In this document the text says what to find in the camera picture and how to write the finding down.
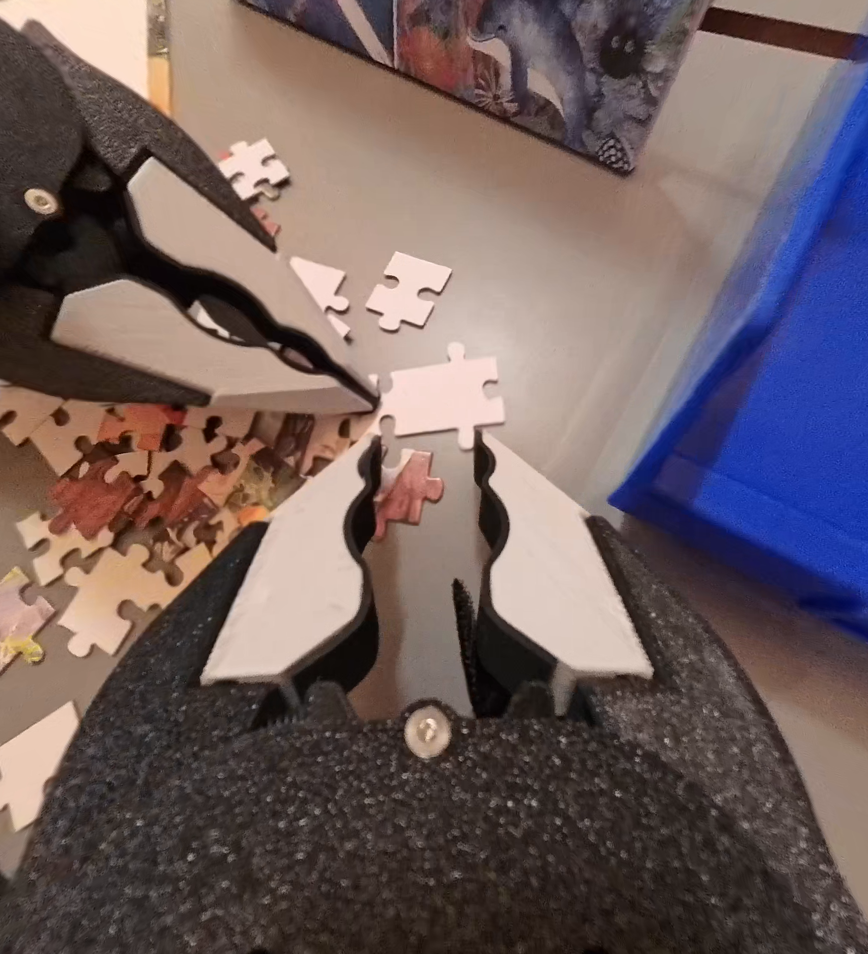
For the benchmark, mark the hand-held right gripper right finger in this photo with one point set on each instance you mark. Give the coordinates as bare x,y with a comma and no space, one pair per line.
568,596

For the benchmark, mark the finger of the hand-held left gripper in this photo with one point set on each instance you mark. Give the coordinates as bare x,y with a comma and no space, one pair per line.
143,328
217,231

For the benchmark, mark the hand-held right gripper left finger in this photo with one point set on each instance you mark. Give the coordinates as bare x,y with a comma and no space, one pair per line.
292,596

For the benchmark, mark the animal jigsaw puzzle board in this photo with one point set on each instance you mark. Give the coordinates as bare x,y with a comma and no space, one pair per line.
68,37

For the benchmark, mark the pink-brown jigsaw piece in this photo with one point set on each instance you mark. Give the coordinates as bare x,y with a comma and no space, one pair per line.
411,488

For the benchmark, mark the pile of jigsaw pieces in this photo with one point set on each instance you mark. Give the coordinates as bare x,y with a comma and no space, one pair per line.
404,291

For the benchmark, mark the white-backed jigsaw piece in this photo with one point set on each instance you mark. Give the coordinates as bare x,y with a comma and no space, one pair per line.
441,395

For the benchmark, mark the grey desk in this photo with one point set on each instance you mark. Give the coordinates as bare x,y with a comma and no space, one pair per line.
553,261

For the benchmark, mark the blue plastic bin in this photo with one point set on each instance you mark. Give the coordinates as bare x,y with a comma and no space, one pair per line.
799,373

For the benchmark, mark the colourful printed puzzle box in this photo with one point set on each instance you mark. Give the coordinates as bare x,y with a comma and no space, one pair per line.
516,52

